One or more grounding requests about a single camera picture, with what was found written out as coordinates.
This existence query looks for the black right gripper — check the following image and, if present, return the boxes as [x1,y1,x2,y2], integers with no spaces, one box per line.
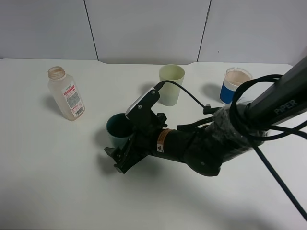
[104,111,167,174]

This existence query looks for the teal plastic cup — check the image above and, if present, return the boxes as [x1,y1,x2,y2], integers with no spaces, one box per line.
[106,113,133,148]

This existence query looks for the clear plastic beverage bottle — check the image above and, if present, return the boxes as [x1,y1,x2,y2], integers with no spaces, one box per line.
[47,66,85,121]

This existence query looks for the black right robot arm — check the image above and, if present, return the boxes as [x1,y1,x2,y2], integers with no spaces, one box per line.
[105,59,307,176]

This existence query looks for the pale green plastic cup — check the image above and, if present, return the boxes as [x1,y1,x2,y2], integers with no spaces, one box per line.
[159,65,185,106]

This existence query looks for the blue sleeved paper cup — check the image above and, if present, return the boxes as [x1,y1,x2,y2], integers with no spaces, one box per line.
[219,67,253,104]

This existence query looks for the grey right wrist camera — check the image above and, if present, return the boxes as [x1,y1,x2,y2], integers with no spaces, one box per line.
[125,87,160,119]

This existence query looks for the black right camera cable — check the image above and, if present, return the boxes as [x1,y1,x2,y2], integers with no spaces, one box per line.
[153,74,307,216]

